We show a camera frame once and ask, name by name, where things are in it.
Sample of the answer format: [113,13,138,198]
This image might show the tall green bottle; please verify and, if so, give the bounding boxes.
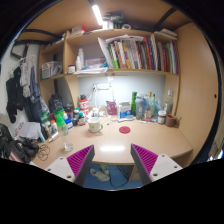
[131,91,137,116]

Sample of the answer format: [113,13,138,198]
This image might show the round red coaster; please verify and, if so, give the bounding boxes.
[119,126,131,134]

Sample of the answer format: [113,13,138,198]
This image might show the white lotion bottle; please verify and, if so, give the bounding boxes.
[78,48,84,69]

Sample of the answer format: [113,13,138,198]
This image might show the fluorescent tube light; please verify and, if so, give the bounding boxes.
[92,5,103,26]

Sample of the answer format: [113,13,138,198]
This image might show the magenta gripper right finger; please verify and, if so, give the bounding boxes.
[131,144,182,185]

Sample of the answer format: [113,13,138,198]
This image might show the grey slippers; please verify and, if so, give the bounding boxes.
[90,165,110,182]

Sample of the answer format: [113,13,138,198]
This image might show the red white canister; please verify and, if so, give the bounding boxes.
[79,99,88,110]

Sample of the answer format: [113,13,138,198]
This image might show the black bag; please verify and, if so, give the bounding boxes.
[0,123,39,164]

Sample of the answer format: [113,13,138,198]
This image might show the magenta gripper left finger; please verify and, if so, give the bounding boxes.
[46,145,95,186]

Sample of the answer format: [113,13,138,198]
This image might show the white green ceramic mug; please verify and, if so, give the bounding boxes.
[88,117,103,133]

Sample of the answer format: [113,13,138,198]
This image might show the row of books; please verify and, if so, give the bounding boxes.
[98,32,178,74]

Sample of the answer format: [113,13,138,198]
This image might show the brown ceramic mug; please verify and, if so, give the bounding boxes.
[165,114,179,128]

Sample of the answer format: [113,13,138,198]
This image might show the wooden shelf unit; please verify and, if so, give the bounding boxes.
[40,29,179,104]

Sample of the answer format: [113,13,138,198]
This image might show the hanging dark clothes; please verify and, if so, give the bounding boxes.
[6,62,42,124]

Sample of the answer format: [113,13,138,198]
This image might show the white power strip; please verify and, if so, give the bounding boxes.
[97,83,109,90]

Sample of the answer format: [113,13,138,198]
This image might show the clear bottle green cap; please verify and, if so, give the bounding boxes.
[56,116,68,136]

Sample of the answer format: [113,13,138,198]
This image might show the white lidded jar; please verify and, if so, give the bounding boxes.
[157,110,166,124]

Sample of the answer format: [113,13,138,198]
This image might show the grey shaker bottle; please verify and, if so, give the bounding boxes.
[135,97,145,120]

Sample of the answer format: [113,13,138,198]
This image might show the small clear glass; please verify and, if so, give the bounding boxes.
[64,142,74,151]

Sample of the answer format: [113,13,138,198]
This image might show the black hair ties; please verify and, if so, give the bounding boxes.
[36,144,51,162]

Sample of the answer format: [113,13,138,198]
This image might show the white blue carton box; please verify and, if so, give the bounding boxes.
[118,102,131,118]

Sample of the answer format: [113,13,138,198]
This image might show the magenta snack pouch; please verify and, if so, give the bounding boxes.
[106,101,117,115]

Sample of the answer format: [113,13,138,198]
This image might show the clear plastic storage box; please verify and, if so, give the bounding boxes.
[41,61,62,79]

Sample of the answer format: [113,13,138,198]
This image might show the stack of white papers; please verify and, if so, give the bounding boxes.
[19,122,41,139]

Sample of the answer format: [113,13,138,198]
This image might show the clear plastic bottle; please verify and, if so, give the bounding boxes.
[164,91,173,114]

